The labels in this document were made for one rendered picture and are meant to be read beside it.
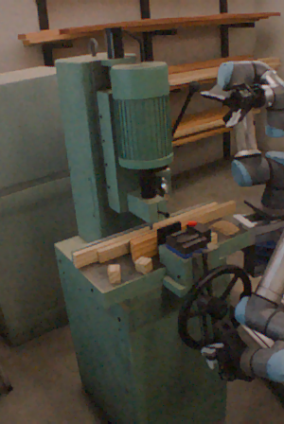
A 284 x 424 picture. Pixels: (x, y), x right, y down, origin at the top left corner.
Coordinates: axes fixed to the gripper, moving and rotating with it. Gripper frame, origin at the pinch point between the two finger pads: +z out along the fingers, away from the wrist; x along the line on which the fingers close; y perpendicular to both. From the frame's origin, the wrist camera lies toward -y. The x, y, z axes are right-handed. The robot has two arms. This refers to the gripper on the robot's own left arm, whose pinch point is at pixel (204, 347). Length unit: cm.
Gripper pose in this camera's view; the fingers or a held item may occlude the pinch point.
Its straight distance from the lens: 136.9
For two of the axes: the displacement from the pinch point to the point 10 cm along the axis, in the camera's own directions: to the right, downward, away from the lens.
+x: 8.4, -2.8, 4.7
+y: 3.3, 9.4, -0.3
